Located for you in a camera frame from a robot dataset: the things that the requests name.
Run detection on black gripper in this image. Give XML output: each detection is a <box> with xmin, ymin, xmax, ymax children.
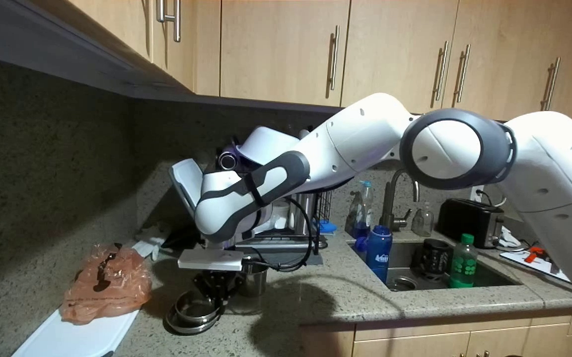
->
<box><xmin>193</xmin><ymin>263</ymin><xmax>272</xmax><ymax>315</ymax></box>

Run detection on silver round metal container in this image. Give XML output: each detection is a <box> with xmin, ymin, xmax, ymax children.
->
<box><xmin>177</xmin><ymin>287</ymin><xmax>227</xmax><ymax>327</ymax></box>
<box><xmin>165</xmin><ymin>293</ymin><xmax>225</xmax><ymax>334</ymax></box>
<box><xmin>163</xmin><ymin>293</ymin><xmax>227</xmax><ymax>336</ymax></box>

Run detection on grey drying mat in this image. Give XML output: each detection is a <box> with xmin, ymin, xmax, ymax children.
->
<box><xmin>159</xmin><ymin>225</ymin><xmax>203</xmax><ymax>257</ymax></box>

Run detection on orange plastic bag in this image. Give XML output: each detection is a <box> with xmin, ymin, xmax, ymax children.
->
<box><xmin>58</xmin><ymin>241</ymin><xmax>155</xmax><ymax>325</ymax></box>

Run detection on clear spray bottle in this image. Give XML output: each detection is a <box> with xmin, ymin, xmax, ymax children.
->
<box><xmin>344</xmin><ymin>188</ymin><xmax>368</xmax><ymax>235</ymax></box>
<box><xmin>360</xmin><ymin>178</ymin><xmax>378</xmax><ymax>229</ymax></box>

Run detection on blue tumbler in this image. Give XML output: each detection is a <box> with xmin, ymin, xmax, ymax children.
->
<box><xmin>364</xmin><ymin>223</ymin><xmax>396</xmax><ymax>283</ymax></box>

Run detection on white paper sheet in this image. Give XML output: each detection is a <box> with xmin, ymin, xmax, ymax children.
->
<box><xmin>10</xmin><ymin>305</ymin><xmax>143</xmax><ymax>357</ymax></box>

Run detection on wood drawer front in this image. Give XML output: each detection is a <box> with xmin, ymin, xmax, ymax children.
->
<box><xmin>354</xmin><ymin>329</ymin><xmax>469</xmax><ymax>357</ymax></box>
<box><xmin>527</xmin><ymin>315</ymin><xmax>572</xmax><ymax>357</ymax></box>
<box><xmin>465</xmin><ymin>323</ymin><xmax>533</xmax><ymax>357</ymax></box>

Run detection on metal sink faucet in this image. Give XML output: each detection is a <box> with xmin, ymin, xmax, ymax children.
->
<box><xmin>380</xmin><ymin>166</ymin><xmax>421</xmax><ymax>233</ymax></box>

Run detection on clear soap dispenser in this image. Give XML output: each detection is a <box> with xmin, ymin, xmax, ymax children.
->
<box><xmin>411</xmin><ymin>200</ymin><xmax>433</xmax><ymax>237</ymax></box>

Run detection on green plastic bottle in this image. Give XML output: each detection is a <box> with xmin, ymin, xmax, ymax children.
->
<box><xmin>449</xmin><ymin>231</ymin><xmax>481</xmax><ymax>289</ymax></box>

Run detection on black toaster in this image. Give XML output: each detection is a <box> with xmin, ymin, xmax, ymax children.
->
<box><xmin>433</xmin><ymin>196</ymin><xmax>509</xmax><ymax>251</ymax></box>

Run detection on steel kitchen sink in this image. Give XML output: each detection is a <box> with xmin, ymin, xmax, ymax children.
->
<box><xmin>352</xmin><ymin>235</ymin><xmax>523</xmax><ymax>293</ymax></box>

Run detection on white papers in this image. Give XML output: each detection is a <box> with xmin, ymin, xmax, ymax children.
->
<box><xmin>497</xmin><ymin>225</ymin><xmax>572</xmax><ymax>287</ymax></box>

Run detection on silver wrist camera bar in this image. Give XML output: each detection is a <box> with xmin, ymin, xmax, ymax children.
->
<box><xmin>177</xmin><ymin>253</ymin><xmax>251</xmax><ymax>273</ymax></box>

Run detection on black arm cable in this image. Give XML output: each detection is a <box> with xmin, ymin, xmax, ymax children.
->
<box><xmin>253</xmin><ymin>196</ymin><xmax>318</xmax><ymax>273</ymax></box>

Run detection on metal cabinet handle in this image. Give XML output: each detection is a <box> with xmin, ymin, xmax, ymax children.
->
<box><xmin>171</xmin><ymin>0</ymin><xmax>183</xmax><ymax>43</ymax></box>
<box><xmin>429</xmin><ymin>39</ymin><xmax>449</xmax><ymax>108</ymax></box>
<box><xmin>451</xmin><ymin>43</ymin><xmax>471</xmax><ymax>108</ymax></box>
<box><xmin>540</xmin><ymin>55</ymin><xmax>562</xmax><ymax>110</ymax></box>
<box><xmin>324</xmin><ymin>25</ymin><xmax>342</xmax><ymax>100</ymax></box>

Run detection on white wall outlet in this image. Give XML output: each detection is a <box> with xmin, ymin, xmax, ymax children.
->
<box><xmin>469</xmin><ymin>184</ymin><xmax>489</xmax><ymax>206</ymax></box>

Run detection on red handled tool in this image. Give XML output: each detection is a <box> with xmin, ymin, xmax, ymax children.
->
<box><xmin>523</xmin><ymin>243</ymin><xmax>552</xmax><ymax>265</ymax></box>

